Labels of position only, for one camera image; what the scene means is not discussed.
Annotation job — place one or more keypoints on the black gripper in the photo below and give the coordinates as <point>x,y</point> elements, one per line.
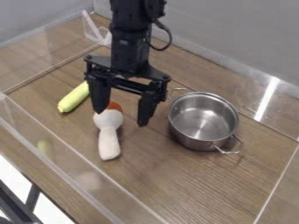
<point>127,71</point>

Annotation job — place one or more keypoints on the plush mushroom toy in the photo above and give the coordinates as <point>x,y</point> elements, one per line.
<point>108,121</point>

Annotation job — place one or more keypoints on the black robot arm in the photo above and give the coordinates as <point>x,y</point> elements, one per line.
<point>133,17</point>

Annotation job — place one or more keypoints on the dark metal table leg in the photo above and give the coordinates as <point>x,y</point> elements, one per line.
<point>17,212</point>

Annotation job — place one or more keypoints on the spoon with yellow-green handle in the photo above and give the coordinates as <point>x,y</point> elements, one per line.
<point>73,98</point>

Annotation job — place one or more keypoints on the clear acrylic enclosure wall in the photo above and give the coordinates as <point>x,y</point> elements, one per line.
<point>157,183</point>

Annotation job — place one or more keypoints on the silver pot with handles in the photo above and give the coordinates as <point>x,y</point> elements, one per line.
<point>203,121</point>

